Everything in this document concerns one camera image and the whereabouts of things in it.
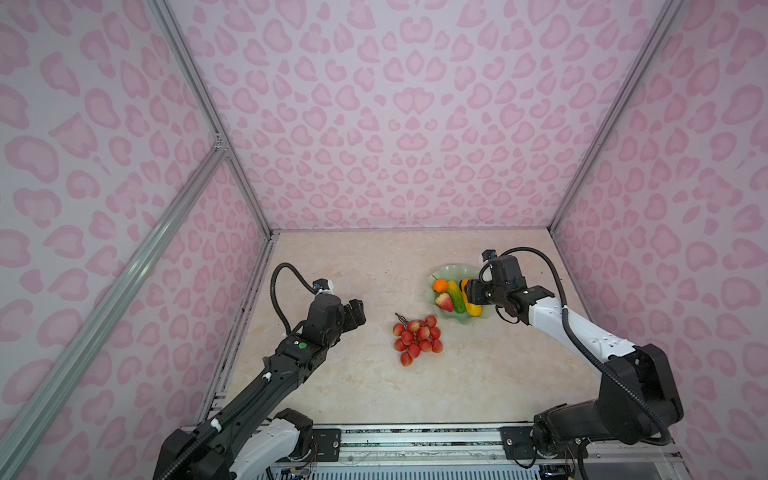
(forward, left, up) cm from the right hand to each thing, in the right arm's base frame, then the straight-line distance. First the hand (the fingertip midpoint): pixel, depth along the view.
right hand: (475, 284), depth 88 cm
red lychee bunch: (-12, +17, -11) cm, 24 cm away
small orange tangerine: (+5, +9, -8) cm, 13 cm away
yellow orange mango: (-3, -1, -9) cm, 10 cm away
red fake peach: (0, +8, -9) cm, 12 cm away
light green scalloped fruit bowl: (+11, +3, -9) cm, 14 cm away
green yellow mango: (+2, +4, -10) cm, 11 cm away
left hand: (-8, +34, +2) cm, 35 cm away
